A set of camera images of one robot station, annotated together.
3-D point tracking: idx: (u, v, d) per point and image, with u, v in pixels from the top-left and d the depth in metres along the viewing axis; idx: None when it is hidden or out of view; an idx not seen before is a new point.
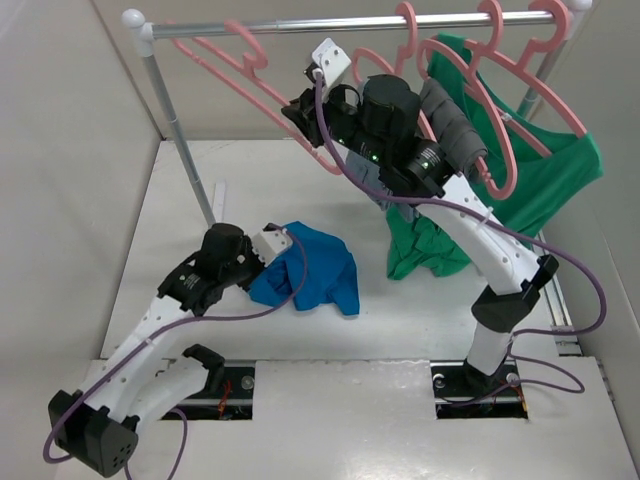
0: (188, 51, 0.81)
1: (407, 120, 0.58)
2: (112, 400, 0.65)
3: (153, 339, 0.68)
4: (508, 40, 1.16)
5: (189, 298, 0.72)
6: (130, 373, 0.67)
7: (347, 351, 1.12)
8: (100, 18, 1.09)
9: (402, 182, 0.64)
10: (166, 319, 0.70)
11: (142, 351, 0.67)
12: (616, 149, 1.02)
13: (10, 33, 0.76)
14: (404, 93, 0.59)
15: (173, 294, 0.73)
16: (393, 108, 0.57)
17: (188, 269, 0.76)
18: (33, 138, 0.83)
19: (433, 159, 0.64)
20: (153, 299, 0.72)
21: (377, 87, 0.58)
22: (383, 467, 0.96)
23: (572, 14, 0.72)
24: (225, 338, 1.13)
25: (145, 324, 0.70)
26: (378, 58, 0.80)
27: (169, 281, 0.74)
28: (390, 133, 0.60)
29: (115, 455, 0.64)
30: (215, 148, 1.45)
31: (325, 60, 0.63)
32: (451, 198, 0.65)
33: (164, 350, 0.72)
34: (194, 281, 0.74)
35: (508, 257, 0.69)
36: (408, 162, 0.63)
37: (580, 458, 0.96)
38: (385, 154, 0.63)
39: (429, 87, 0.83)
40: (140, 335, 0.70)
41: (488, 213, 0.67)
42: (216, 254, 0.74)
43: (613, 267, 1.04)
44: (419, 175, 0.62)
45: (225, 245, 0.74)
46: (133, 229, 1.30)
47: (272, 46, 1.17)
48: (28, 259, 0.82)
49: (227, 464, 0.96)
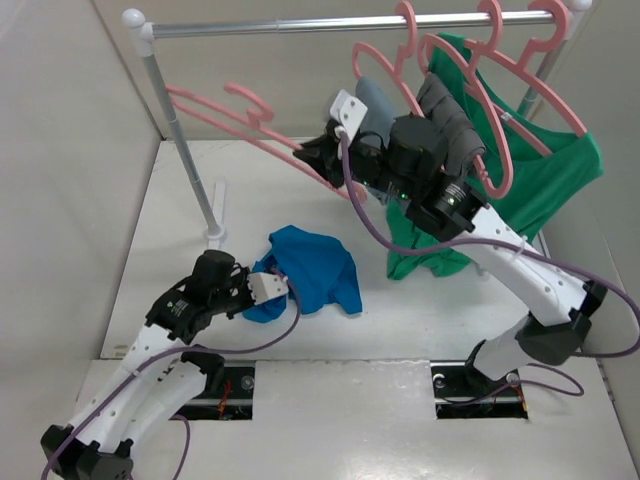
0: (192, 112, 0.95)
1: (436, 161, 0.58)
2: (102, 434, 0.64)
3: (141, 370, 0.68)
4: (508, 40, 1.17)
5: (176, 327, 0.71)
6: (119, 405, 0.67)
7: (347, 352, 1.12)
8: (100, 19, 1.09)
9: (431, 221, 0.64)
10: (157, 350, 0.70)
11: (131, 383, 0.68)
12: (616, 149, 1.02)
13: (10, 33, 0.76)
14: (430, 132, 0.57)
15: (161, 322, 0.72)
16: (423, 151, 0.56)
17: (177, 294, 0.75)
18: (35, 139, 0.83)
19: (459, 195, 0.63)
20: (141, 329, 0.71)
21: (404, 128, 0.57)
22: (383, 467, 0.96)
23: (572, 13, 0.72)
24: (226, 338, 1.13)
25: (134, 353, 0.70)
26: (378, 54, 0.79)
27: (156, 308, 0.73)
28: (418, 174, 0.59)
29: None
30: (215, 148, 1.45)
31: (343, 113, 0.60)
32: (482, 230, 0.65)
33: (154, 374, 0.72)
34: (182, 306, 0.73)
35: (550, 285, 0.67)
36: (435, 199, 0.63)
37: (581, 458, 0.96)
38: (413, 193, 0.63)
39: (429, 83, 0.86)
40: (129, 364, 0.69)
41: (522, 242, 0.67)
42: (207, 280, 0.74)
43: (613, 266, 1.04)
44: (448, 213, 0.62)
45: (215, 270, 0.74)
46: (133, 229, 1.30)
47: (272, 46, 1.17)
48: (28, 258, 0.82)
49: (227, 464, 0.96)
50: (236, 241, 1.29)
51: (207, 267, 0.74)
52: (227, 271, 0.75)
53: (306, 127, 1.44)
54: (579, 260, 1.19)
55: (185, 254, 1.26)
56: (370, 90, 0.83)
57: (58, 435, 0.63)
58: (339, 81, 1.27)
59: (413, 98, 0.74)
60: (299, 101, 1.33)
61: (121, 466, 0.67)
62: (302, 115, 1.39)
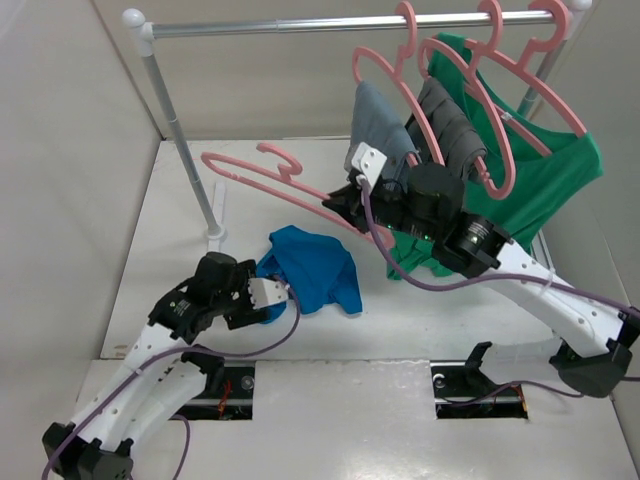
0: (228, 173, 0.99)
1: (455, 203, 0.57)
2: (104, 431, 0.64)
3: (143, 368, 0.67)
4: (508, 40, 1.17)
5: (178, 325, 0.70)
6: (121, 404, 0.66)
7: (347, 351, 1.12)
8: (100, 19, 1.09)
9: (457, 261, 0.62)
10: (159, 349, 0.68)
11: (133, 381, 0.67)
12: (616, 149, 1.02)
13: (10, 33, 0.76)
14: (447, 176, 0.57)
15: (162, 322, 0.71)
16: (440, 196, 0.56)
17: (179, 294, 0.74)
18: (34, 139, 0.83)
19: (482, 232, 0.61)
20: (144, 328, 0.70)
21: (420, 174, 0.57)
22: (383, 467, 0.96)
23: (572, 13, 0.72)
24: (226, 338, 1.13)
25: (136, 352, 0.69)
26: (378, 57, 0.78)
27: (158, 308, 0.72)
28: (439, 217, 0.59)
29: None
30: (215, 148, 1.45)
31: (364, 163, 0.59)
32: (507, 267, 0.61)
33: (156, 374, 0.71)
34: (184, 307, 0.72)
35: (583, 317, 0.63)
36: (459, 239, 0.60)
37: (581, 459, 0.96)
38: (435, 234, 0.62)
39: (429, 86, 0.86)
40: (132, 362, 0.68)
41: (550, 274, 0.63)
42: (208, 281, 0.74)
43: (613, 266, 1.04)
44: (473, 252, 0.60)
45: (217, 272, 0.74)
46: (133, 229, 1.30)
47: (272, 47, 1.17)
48: (28, 258, 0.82)
49: (227, 465, 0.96)
50: (236, 241, 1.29)
51: (211, 268, 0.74)
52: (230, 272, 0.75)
53: (306, 127, 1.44)
54: (579, 259, 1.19)
55: (185, 254, 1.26)
56: (370, 93, 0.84)
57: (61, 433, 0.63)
58: (339, 81, 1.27)
59: (414, 99, 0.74)
60: (299, 101, 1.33)
61: (122, 465, 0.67)
62: (302, 115, 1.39)
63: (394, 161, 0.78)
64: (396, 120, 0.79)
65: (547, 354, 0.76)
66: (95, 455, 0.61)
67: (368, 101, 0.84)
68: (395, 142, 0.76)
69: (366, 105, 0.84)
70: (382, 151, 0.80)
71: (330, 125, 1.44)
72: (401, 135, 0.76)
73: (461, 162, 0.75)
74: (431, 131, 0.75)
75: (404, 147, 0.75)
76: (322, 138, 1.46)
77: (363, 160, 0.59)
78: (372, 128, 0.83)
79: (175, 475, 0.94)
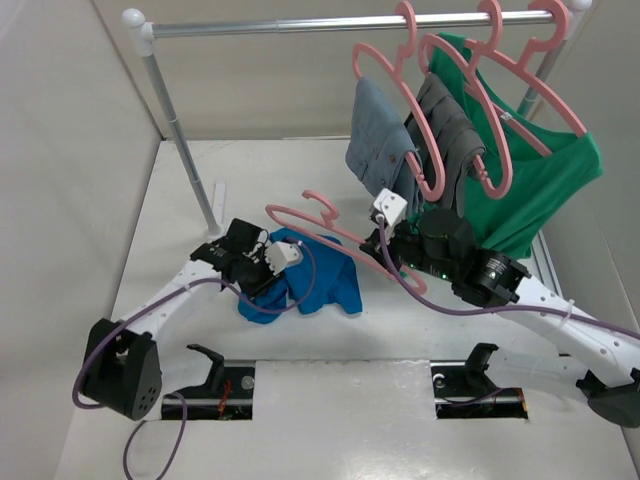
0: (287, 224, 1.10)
1: (463, 242, 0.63)
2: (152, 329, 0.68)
3: (191, 284, 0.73)
4: (507, 41, 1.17)
5: (219, 261, 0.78)
6: (169, 310, 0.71)
7: (346, 351, 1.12)
8: (100, 18, 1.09)
9: (477, 295, 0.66)
10: (201, 274, 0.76)
11: (179, 295, 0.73)
12: (616, 149, 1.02)
13: (10, 33, 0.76)
14: (454, 218, 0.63)
15: (204, 259, 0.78)
16: (448, 236, 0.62)
17: (214, 244, 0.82)
18: (35, 139, 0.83)
19: (500, 268, 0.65)
20: (187, 262, 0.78)
21: (428, 217, 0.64)
22: (383, 467, 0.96)
23: (572, 13, 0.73)
24: (225, 338, 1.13)
25: (181, 277, 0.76)
26: (379, 55, 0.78)
27: (199, 250, 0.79)
28: (452, 256, 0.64)
29: (143, 395, 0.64)
30: (215, 148, 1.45)
31: (385, 204, 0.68)
32: (525, 299, 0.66)
33: (197, 301, 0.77)
34: (222, 252, 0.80)
35: (605, 348, 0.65)
36: (477, 275, 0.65)
37: (581, 458, 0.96)
38: (453, 273, 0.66)
39: (429, 85, 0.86)
40: (178, 282, 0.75)
41: (568, 306, 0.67)
42: (240, 238, 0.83)
43: (613, 266, 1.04)
44: (491, 286, 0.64)
45: (247, 231, 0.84)
46: (133, 229, 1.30)
47: (271, 46, 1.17)
48: (29, 258, 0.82)
49: (227, 465, 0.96)
50: None
51: (240, 227, 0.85)
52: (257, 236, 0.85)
53: (305, 127, 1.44)
54: (579, 259, 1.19)
55: (185, 254, 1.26)
56: (370, 90, 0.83)
57: (111, 325, 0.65)
58: (339, 81, 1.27)
59: (413, 98, 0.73)
60: (299, 101, 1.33)
61: (154, 382, 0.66)
62: (302, 115, 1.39)
63: (393, 159, 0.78)
64: (396, 118, 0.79)
65: (574, 376, 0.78)
66: (146, 342, 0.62)
67: (368, 98, 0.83)
68: (395, 141, 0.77)
69: (366, 102, 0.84)
70: (383, 147, 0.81)
71: (330, 125, 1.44)
72: (401, 134, 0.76)
73: (460, 160, 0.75)
74: (430, 130, 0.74)
75: (404, 147, 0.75)
76: (322, 138, 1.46)
77: (383, 202, 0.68)
78: (372, 125, 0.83)
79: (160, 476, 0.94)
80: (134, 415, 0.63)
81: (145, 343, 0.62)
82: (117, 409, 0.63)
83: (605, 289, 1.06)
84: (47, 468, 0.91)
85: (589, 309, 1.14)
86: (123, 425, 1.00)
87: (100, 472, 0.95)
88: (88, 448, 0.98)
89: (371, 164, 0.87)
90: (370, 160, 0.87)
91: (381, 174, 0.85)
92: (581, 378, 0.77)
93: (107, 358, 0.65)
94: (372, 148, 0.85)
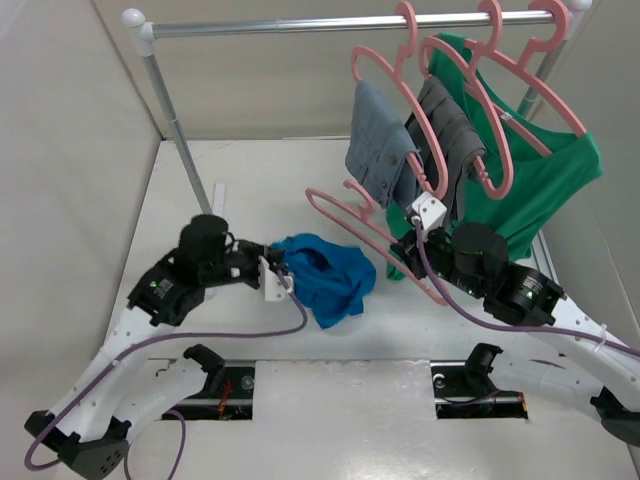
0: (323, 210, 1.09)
1: (499, 259, 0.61)
2: (82, 426, 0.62)
3: (118, 360, 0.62)
4: (507, 41, 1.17)
5: (158, 310, 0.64)
6: (99, 396, 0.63)
7: (347, 351, 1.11)
8: (100, 18, 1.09)
9: (510, 314, 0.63)
10: (137, 338, 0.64)
11: (110, 374, 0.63)
12: (616, 149, 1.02)
13: (10, 33, 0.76)
14: (490, 235, 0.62)
15: (142, 302, 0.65)
16: (483, 252, 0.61)
17: (161, 271, 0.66)
18: (34, 139, 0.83)
19: (536, 287, 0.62)
20: (122, 311, 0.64)
21: (464, 232, 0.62)
22: (383, 467, 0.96)
23: (572, 13, 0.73)
24: (225, 339, 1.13)
25: (114, 340, 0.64)
26: (377, 56, 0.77)
27: (139, 288, 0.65)
28: (484, 272, 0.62)
29: (101, 462, 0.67)
30: (215, 148, 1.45)
31: (424, 207, 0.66)
32: (560, 323, 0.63)
33: (139, 361, 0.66)
34: (166, 287, 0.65)
35: (636, 376, 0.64)
36: (510, 293, 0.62)
37: (581, 458, 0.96)
38: (482, 289, 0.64)
39: (429, 85, 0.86)
40: (108, 351, 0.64)
41: (603, 332, 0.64)
42: (195, 258, 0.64)
43: (613, 266, 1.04)
44: (526, 305, 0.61)
45: (203, 246, 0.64)
46: (133, 229, 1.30)
47: (271, 46, 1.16)
48: (28, 258, 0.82)
49: (226, 466, 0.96)
50: None
51: (191, 238, 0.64)
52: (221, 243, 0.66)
53: (305, 127, 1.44)
54: (579, 259, 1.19)
55: None
56: (370, 93, 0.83)
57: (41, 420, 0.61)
58: (339, 81, 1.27)
59: (414, 99, 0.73)
60: (300, 101, 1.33)
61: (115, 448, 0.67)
62: (302, 115, 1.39)
63: (394, 160, 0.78)
64: (396, 119, 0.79)
65: (589, 393, 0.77)
66: (72, 447, 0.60)
67: (368, 100, 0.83)
68: (396, 142, 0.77)
69: (366, 104, 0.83)
70: (383, 149, 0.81)
71: (330, 125, 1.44)
72: (402, 136, 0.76)
73: (460, 160, 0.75)
74: (432, 130, 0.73)
75: (405, 147, 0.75)
76: (322, 138, 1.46)
77: (422, 203, 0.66)
78: (373, 127, 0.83)
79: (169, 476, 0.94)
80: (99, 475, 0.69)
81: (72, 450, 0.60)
82: None
83: (606, 289, 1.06)
84: (46, 468, 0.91)
85: (589, 308, 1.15)
86: None
87: None
88: None
89: (371, 167, 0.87)
90: (371, 162, 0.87)
91: (381, 177, 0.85)
92: (596, 396, 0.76)
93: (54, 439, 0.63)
94: (372, 151, 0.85)
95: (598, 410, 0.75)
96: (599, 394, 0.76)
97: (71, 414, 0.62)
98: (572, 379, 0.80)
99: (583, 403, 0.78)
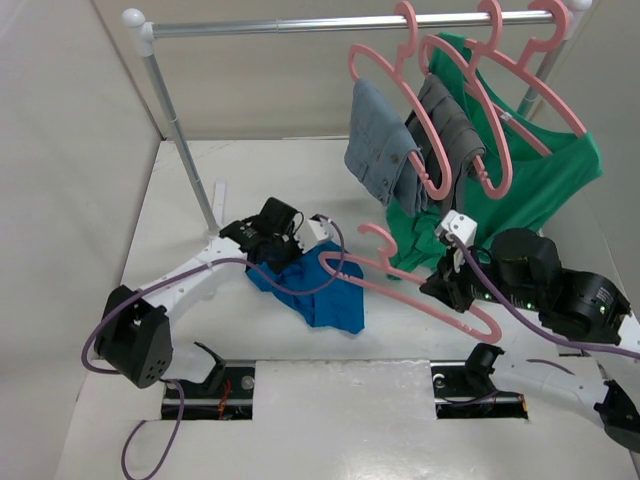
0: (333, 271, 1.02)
1: (549, 264, 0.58)
2: (168, 301, 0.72)
3: (214, 263, 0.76)
4: (507, 41, 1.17)
5: (247, 243, 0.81)
6: (187, 285, 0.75)
7: (346, 350, 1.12)
8: (100, 18, 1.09)
9: (575, 325, 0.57)
10: (227, 253, 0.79)
11: (202, 272, 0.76)
12: (617, 150, 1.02)
13: (10, 33, 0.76)
14: (536, 242, 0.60)
15: (232, 237, 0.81)
16: (527, 258, 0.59)
17: (245, 223, 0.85)
18: (35, 139, 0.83)
19: (608, 300, 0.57)
20: (215, 236, 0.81)
21: (505, 243, 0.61)
22: (384, 467, 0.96)
23: (572, 13, 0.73)
24: (226, 338, 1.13)
25: (207, 253, 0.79)
26: (376, 55, 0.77)
27: (231, 226, 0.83)
28: (535, 281, 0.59)
29: (151, 366, 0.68)
30: (215, 148, 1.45)
31: (454, 224, 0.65)
32: (627, 344, 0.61)
33: (221, 275, 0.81)
34: (252, 232, 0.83)
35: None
36: (573, 302, 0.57)
37: (582, 460, 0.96)
38: (539, 302, 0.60)
39: (429, 85, 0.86)
40: (202, 258, 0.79)
41: None
42: (273, 218, 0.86)
43: (614, 267, 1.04)
44: (593, 315, 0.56)
45: (282, 212, 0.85)
46: (133, 229, 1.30)
47: (270, 47, 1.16)
48: (28, 258, 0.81)
49: (225, 466, 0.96)
50: None
51: (275, 207, 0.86)
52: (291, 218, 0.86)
53: (305, 128, 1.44)
54: (579, 258, 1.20)
55: (185, 253, 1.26)
56: (369, 90, 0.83)
57: (129, 292, 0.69)
58: (339, 81, 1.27)
59: (415, 98, 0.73)
60: (299, 101, 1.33)
61: (163, 355, 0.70)
62: (302, 115, 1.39)
63: (395, 159, 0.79)
64: (396, 118, 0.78)
65: (591, 400, 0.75)
66: (157, 316, 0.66)
67: (367, 99, 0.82)
68: (396, 141, 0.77)
69: (365, 103, 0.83)
70: (384, 148, 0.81)
71: (330, 125, 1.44)
72: (403, 134, 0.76)
73: (459, 159, 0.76)
74: (434, 129, 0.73)
75: (406, 146, 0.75)
76: (321, 137, 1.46)
77: (451, 221, 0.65)
78: (372, 125, 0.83)
79: (151, 475, 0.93)
80: (142, 383, 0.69)
81: (157, 314, 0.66)
82: (126, 375, 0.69)
83: None
84: (47, 468, 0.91)
85: None
86: (123, 425, 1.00)
87: (100, 473, 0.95)
88: (89, 448, 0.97)
89: (372, 165, 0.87)
90: (371, 161, 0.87)
91: (382, 175, 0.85)
92: (600, 402, 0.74)
93: (120, 324, 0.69)
94: (373, 149, 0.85)
95: (601, 415, 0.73)
96: (603, 401, 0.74)
97: (159, 292, 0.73)
98: (575, 384, 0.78)
99: (587, 409, 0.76)
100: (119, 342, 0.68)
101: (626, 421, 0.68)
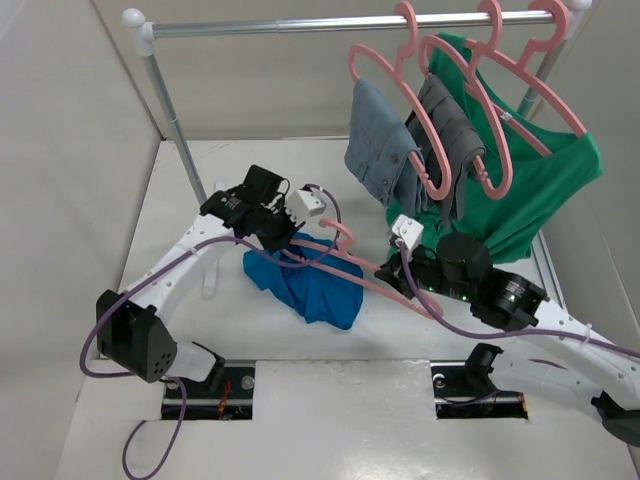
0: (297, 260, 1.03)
1: (482, 265, 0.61)
2: (157, 299, 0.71)
3: (198, 249, 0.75)
4: (507, 41, 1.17)
5: (231, 216, 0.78)
6: (174, 278, 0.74)
7: (347, 351, 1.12)
8: (100, 18, 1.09)
9: (497, 317, 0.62)
10: (210, 234, 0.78)
11: (187, 260, 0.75)
12: (617, 150, 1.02)
13: (10, 33, 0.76)
14: (472, 243, 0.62)
15: (216, 211, 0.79)
16: (466, 261, 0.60)
17: (229, 194, 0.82)
18: (35, 138, 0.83)
19: (519, 291, 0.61)
20: (196, 217, 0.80)
21: (446, 242, 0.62)
22: (384, 467, 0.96)
23: (572, 13, 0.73)
24: (225, 339, 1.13)
25: (190, 237, 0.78)
26: (376, 55, 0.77)
27: (212, 201, 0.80)
28: (470, 279, 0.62)
29: (157, 360, 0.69)
30: (215, 148, 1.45)
31: (404, 229, 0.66)
32: (545, 325, 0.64)
33: (209, 258, 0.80)
34: (235, 203, 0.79)
35: (624, 373, 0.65)
36: (496, 298, 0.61)
37: (581, 459, 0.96)
38: (471, 295, 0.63)
39: (429, 86, 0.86)
40: (186, 244, 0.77)
41: (587, 331, 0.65)
42: (258, 188, 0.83)
43: (613, 266, 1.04)
44: (511, 309, 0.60)
45: (265, 181, 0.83)
46: (133, 229, 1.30)
47: (269, 46, 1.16)
48: (28, 258, 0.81)
49: (224, 466, 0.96)
50: None
51: (257, 176, 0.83)
52: (274, 186, 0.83)
53: (305, 128, 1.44)
54: (578, 257, 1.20)
55: None
56: (369, 90, 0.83)
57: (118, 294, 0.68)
58: (339, 81, 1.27)
59: (415, 98, 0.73)
60: (299, 101, 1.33)
61: (167, 349, 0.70)
62: (301, 115, 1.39)
63: (395, 158, 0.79)
64: (396, 118, 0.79)
65: (589, 394, 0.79)
66: (148, 317, 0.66)
67: (367, 99, 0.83)
68: (396, 141, 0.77)
69: (365, 103, 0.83)
70: (384, 148, 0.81)
71: (330, 124, 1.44)
72: (403, 134, 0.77)
73: (460, 159, 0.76)
74: (433, 129, 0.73)
75: (407, 146, 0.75)
76: (321, 137, 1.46)
77: (401, 226, 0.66)
78: (372, 125, 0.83)
79: (151, 475, 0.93)
80: (150, 377, 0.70)
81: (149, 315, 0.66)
82: (132, 372, 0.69)
83: (606, 290, 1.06)
84: (47, 468, 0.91)
85: (589, 308, 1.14)
86: (123, 425, 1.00)
87: (100, 473, 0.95)
88: (88, 448, 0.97)
89: (372, 165, 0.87)
90: (371, 161, 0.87)
91: (382, 175, 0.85)
92: (597, 397, 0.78)
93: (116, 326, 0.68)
94: (373, 149, 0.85)
95: (599, 410, 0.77)
96: (600, 396, 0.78)
97: (147, 290, 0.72)
98: (573, 378, 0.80)
99: (584, 403, 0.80)
100: (119, 342, 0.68)
101: (621, 412, 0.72)
